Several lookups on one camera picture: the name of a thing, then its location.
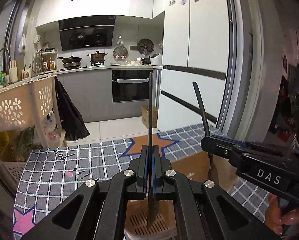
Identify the pink utensil holder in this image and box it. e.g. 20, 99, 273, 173
124, 151, 240, 240

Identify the cardboard box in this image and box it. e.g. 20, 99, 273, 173
141, 104, 159, 129

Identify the black range hood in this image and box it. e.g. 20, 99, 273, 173
58, 15, 116, 51

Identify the brown cooking pot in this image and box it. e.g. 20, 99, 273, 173
87, 51, 107, 63

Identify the person's right hand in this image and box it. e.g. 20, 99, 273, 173
265, 193, 299, 236

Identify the grey checked tablecloth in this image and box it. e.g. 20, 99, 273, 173
8, 124, 268, 239

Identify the black fork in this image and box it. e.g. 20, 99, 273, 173
192, 82, 210, 137

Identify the black built-in oven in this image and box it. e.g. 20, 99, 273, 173
112, 69, 153, 102

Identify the black hanging bag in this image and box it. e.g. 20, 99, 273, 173
54, 77, 90, 141

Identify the black table knife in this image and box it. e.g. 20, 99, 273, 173
147, 72, 159, 230

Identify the white refrigerator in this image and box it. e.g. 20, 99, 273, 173
157, 0, 230, 131

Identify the black wok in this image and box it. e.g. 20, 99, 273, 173
57, 56, 82, 69

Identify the beige plastic storage cart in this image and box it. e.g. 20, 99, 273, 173
0, 75, 66, 181

